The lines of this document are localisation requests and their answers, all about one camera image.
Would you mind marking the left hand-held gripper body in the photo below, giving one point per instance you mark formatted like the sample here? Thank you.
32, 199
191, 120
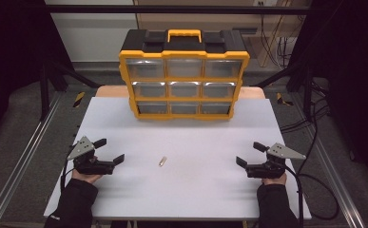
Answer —
91, 166

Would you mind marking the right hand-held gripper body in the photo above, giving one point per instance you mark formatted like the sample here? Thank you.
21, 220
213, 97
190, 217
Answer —
265, 171

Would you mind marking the clear plastic drawer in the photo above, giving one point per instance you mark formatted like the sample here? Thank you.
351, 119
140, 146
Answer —
145, 69

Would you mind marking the yellow black drawer cabinet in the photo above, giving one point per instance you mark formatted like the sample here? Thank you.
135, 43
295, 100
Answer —
184, 47

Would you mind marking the person's left hand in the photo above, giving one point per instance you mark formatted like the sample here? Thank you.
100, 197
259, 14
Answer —
86, 178

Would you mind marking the person's right hand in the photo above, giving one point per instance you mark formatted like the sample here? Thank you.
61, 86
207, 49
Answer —
275, 181

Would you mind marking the left yellow clamp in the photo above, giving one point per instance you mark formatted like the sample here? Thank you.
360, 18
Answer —
79, 99

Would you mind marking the yellow clamp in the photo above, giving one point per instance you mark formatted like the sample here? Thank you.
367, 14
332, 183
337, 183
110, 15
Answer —
79, 99
283, 100

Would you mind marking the right yellow clamp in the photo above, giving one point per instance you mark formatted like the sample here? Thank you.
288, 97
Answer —
283, 100

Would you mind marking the light wooden board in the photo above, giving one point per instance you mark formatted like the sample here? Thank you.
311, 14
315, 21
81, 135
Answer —
108, 91

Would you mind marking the black metal stand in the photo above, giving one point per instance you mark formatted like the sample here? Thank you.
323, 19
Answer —
306, 91
44, 91

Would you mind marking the grid of clear drawers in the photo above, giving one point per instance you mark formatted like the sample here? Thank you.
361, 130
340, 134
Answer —
184, 89

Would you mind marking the black curtain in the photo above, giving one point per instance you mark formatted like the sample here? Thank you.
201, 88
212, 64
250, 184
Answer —
356, 63
10, 47

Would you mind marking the aluminium frame rail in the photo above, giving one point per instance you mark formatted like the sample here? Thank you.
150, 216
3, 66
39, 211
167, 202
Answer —
333, 177
20, 161

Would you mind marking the black horizontal frame bar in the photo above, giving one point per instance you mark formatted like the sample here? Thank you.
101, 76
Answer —
108, 9

